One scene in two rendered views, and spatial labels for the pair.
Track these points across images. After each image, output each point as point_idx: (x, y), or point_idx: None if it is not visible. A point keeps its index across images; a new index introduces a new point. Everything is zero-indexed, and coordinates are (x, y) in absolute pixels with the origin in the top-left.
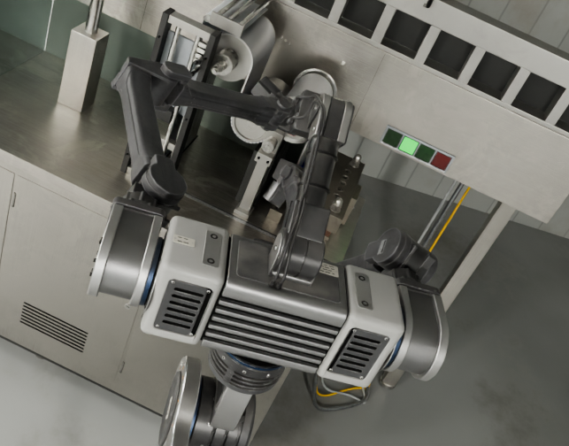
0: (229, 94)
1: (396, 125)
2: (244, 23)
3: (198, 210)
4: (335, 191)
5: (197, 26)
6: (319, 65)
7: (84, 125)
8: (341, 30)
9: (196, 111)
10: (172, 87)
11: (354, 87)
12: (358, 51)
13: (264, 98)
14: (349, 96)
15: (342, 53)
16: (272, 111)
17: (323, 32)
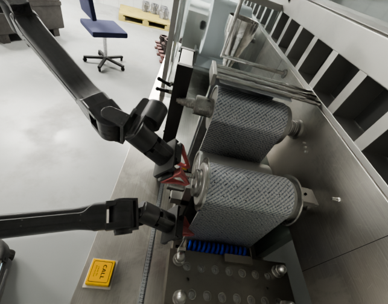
0: (61, 59)
1: None
2: (225, 77)
3: (149, 194)
4: (213, 292)
5: (182, 57)
6: (315, 187)
7: (188, 133)
8: (360, 161)
9: (175, 131)
10: (2, 8)
11: (333, 235)
12: (364, 198)
13: (96, 93)
14: (322, 239)
15: (344, 189)
16: (84, 106)
17: (339, 154)
